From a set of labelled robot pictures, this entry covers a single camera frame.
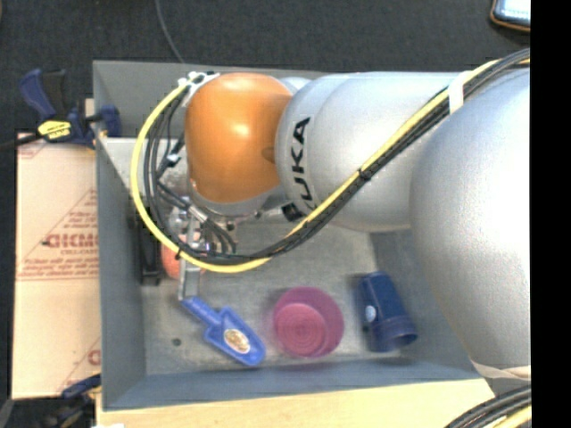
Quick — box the grey metal bin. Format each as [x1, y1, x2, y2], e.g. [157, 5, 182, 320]
[92, 59, 497, 412]

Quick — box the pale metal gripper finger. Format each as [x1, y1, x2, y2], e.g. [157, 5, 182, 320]
[178, 267, 203, 303]

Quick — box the pink collapsible cup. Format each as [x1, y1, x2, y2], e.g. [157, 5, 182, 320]
[272, 286, 346, 359]

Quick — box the blue toy scoop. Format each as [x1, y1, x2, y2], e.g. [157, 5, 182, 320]
[180, 296, 268, 367]

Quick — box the brown cardboard board red print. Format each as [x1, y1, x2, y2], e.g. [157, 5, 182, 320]
[11, 132, 103, 400]

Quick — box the orange ball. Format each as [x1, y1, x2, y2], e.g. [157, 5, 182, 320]
[161, 242, 184, 280]

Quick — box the dark blue cup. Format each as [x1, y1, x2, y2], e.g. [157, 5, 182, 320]
[356, 271, 419, 353]

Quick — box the black cylinder on white bracket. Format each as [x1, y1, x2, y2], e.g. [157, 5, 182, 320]
[280, 202, 305, 223]

